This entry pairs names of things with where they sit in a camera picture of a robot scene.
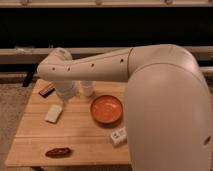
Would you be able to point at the red brown snack packet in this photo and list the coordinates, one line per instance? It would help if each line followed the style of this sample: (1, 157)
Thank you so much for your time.
(58, 152)

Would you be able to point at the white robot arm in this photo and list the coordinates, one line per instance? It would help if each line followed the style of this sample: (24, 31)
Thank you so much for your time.
(168, 111)

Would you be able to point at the orange bowl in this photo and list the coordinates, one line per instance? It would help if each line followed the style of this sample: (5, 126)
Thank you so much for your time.
(106, 109)

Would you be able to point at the white plastic bottle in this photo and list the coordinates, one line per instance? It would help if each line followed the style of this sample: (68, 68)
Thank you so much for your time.
(118, 136)

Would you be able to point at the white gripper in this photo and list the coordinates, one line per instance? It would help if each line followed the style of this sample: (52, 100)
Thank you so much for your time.
(87, 88)

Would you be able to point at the dark chocolate bar packet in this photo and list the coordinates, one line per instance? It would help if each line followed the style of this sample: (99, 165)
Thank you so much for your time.
(46, 91)

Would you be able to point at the wooden table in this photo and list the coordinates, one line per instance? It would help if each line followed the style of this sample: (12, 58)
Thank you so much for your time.
(89, 142)

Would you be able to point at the white sponge block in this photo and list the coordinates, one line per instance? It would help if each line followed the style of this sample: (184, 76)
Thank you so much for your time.
(53, 113)

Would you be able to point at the grey horizontal rail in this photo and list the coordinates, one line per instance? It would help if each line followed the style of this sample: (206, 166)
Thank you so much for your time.
(35, 55)

